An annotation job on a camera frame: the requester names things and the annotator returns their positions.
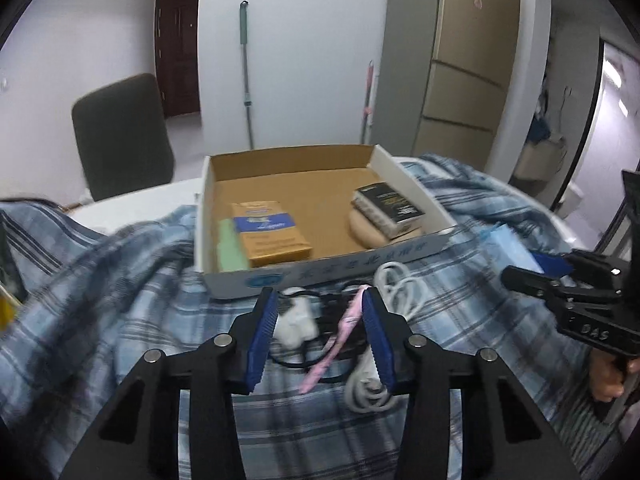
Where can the blue plaid shirt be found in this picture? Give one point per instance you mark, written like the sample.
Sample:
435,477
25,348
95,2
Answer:
125,300

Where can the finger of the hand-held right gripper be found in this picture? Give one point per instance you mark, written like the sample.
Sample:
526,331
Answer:
530,282
550,263

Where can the black pack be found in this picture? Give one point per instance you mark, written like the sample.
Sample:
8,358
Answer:
390,205

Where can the yellow container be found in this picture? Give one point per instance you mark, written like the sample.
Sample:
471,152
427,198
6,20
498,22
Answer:
6,310

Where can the dark brown door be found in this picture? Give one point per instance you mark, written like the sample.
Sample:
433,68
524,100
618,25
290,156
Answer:
177,50

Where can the dark grey chair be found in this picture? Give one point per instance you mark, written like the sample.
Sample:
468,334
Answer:
122,140

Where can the white charger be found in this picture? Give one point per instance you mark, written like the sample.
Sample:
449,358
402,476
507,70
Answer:
300,322

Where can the beige cabinet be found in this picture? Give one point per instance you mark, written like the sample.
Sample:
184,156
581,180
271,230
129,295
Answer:
540,160

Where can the blue cloth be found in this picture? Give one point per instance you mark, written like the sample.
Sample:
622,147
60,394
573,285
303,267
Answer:
540,130

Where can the beige round pad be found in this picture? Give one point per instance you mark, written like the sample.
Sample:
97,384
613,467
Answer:
365,235

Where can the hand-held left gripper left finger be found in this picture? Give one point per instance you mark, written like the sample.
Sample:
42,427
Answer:
260,340

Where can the person's right hand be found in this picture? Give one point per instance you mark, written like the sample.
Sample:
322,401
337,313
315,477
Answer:
605,380

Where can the gold refrigerator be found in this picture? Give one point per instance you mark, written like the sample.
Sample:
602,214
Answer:
465,60

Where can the cardboard box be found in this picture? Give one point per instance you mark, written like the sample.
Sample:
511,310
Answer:
320,195

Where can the orange cigarette pack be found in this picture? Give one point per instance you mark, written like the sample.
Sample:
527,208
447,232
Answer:
272,235

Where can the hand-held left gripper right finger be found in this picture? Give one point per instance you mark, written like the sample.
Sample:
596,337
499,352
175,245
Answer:
380,340

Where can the blue face mask pack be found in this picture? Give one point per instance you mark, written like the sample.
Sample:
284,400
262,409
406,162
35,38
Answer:
505,245

